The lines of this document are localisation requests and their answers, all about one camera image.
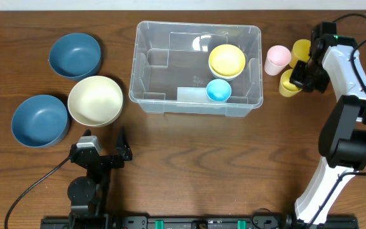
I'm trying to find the yellow cup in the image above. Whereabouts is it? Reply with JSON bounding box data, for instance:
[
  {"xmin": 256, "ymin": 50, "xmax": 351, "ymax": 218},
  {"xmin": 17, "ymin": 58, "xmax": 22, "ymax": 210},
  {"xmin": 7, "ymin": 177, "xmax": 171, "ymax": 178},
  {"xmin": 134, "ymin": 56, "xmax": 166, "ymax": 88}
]
[
  {"xmin": 289, "ymin": 39, "xmax": 311, "ymax": 68},
  {"xmin": 279, "ymin": 69, "xmax": 302, "ymax": 97}
]

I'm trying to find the light blue cup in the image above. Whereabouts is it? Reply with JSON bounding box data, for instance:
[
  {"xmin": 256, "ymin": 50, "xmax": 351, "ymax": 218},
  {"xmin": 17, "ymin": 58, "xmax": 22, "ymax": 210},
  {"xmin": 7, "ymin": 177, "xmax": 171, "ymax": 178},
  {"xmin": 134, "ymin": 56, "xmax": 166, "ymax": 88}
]
[{"xmin": 206, "ymin": 79, "xmax": 232, "ymax": 102}]

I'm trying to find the dark blue bowl far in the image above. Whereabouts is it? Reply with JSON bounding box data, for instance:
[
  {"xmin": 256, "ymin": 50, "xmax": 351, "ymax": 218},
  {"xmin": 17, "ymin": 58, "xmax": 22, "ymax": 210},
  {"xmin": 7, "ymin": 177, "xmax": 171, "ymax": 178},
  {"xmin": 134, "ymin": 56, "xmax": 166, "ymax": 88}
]
[{"xmin": 48, "ymin": 33, "xmax": 102, "ymax": 81}]

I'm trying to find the pink cup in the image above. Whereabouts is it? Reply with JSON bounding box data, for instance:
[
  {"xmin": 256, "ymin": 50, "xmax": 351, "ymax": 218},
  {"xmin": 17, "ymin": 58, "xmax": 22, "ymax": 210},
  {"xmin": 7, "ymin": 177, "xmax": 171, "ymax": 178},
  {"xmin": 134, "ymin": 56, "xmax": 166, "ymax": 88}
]
[{"xmin": 264, "ymin": 45, "xmax": 292, "ymax": 76}]

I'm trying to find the clear plastic storage container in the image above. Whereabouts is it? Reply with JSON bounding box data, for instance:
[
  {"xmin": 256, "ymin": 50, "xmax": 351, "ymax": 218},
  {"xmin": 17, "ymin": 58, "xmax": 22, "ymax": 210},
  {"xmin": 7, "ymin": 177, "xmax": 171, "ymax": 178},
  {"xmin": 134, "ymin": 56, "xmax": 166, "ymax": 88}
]
[{"xmin": 129, "ymin": 21, "xmax": 263, "ymax": 117}]

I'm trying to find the left black cable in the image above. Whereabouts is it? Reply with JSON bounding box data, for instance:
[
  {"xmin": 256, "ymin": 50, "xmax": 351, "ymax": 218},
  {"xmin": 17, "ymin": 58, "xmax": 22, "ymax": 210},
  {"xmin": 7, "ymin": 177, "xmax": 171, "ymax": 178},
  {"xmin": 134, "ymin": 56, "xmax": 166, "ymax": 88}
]
[{"xmin": 4, "ymin": 155, "xmax": 73, "ymax": 229}]

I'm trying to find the cream large bowl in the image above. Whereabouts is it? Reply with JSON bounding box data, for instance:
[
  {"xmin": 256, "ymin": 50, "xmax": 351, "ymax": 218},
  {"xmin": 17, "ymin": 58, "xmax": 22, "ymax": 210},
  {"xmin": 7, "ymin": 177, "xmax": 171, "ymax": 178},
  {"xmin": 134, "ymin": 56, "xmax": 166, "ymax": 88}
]
[{"xmin": 67, "ymin": 76, "xmax": 124, "ymax": 127}]

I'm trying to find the dark blue bowl near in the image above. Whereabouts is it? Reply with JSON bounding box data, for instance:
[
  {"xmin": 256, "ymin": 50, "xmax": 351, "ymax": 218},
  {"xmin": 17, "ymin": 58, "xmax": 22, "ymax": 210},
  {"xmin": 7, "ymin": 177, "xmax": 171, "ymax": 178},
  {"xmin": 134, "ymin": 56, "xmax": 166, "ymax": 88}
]
[{"xmin": 11, "ymin": 95, "xmax": 70, "ymax": 148}]

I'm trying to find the white small bowl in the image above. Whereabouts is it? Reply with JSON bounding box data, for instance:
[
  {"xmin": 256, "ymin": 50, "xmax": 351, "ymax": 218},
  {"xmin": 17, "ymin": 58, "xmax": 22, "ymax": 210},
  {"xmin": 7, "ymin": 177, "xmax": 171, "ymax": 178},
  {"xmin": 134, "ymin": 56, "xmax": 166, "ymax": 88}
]
[{"xmin": 209, "ymin": 66, "xmax": 242, "ymax": 81}]

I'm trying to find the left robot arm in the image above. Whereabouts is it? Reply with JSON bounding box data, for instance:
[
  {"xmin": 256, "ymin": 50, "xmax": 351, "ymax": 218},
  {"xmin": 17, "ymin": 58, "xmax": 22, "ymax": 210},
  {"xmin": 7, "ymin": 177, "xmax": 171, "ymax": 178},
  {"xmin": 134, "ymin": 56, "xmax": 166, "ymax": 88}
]
[{"xmin": 67, "ymin": 128, "xmax": 133, "ymax": 216}]

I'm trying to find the dark blue bowl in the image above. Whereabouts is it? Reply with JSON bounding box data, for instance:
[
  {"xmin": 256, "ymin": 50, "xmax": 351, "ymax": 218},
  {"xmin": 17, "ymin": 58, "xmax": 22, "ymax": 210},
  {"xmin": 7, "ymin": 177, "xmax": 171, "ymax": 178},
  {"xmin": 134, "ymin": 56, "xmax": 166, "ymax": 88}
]
[
  {"xmin": 11, "ymin": 95, "xmax": 70, "ymax": 148},
  {"xmin": 48, "ymin": 33, "xmax": 102, "ymax": 81}
]

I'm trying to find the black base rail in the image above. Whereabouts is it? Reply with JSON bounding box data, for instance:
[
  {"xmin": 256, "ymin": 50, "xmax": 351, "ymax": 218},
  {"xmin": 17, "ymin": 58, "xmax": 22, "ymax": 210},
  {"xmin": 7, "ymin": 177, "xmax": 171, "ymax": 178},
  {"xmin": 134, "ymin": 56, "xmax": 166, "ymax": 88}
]
[{"xmin": 40, "ymin": 213, "xmax": 359, "ymax": 229}]

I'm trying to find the yellow small bowl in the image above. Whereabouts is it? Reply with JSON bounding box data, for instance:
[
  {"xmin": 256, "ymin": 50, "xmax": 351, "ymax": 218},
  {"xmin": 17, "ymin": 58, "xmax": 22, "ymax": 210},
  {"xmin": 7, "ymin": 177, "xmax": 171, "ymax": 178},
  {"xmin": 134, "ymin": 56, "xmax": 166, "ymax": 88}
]
[{"xmin": 208, "ymin": 44, "xmax": 246, "ymax": 76}]

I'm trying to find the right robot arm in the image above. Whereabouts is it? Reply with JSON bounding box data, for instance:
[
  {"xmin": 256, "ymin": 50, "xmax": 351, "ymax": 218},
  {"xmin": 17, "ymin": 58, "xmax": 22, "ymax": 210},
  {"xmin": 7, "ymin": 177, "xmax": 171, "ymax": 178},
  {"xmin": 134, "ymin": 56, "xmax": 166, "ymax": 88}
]
[{"xmin": 290, "ymin": 22, "xmax": 366, "ymax": 228}]

